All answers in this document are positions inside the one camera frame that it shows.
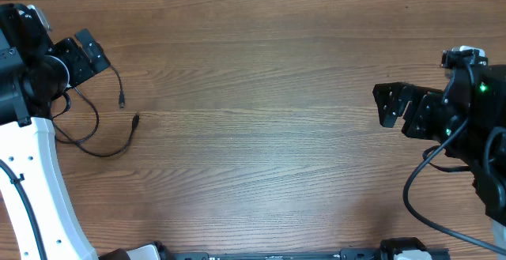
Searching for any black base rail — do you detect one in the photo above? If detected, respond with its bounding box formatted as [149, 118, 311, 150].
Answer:
[160, 237, 451, 260]

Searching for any black USB cable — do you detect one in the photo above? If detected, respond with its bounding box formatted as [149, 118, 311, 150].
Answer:
[108, 65, 127, 109]

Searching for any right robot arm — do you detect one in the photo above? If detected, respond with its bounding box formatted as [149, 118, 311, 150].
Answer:
[372, 46, 505, 259]

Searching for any black multi-head charging cable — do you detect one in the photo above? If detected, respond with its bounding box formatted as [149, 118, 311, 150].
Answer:
[49, 86, 141, 159]

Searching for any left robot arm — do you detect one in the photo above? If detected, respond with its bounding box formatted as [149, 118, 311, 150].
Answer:
[1, 3, 111, 259]

